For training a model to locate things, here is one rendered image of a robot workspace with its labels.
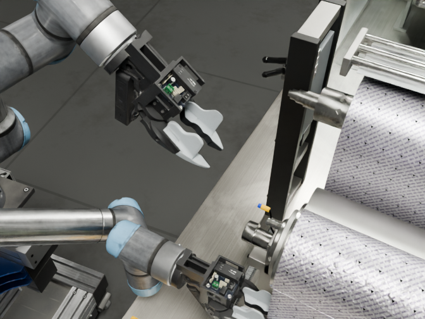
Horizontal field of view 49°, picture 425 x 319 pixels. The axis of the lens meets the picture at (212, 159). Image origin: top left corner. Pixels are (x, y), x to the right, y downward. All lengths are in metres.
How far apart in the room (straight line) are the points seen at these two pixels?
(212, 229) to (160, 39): 2.38
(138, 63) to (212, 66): 2.50
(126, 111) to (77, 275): 1.29
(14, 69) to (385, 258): 0.59
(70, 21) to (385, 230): 0.59
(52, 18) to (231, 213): 0.72
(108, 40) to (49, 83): 2.54
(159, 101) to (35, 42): 0.20
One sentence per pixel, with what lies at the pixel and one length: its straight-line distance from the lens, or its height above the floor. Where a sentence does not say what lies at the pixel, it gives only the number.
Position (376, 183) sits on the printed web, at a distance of 0.86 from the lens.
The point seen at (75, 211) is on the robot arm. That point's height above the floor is 1.10.
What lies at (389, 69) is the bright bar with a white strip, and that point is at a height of 1.45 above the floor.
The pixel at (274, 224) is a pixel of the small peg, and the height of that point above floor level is 1.26.
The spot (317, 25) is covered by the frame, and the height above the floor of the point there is 1.44.
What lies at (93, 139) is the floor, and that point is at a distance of 2.73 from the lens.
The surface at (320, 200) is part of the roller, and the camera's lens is 0.85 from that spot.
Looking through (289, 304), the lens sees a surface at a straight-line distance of 0.80.
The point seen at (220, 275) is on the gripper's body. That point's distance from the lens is 0.85.
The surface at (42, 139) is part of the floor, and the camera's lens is 2.82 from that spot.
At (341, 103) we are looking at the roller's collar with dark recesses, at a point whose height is 1.36.
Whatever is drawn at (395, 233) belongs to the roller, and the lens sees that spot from 0.85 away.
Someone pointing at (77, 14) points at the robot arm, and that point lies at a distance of 0.67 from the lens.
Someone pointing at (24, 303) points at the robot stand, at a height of 0.21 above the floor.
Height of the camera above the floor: 1.90
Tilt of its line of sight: 48 degrees down
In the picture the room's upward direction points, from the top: straight up
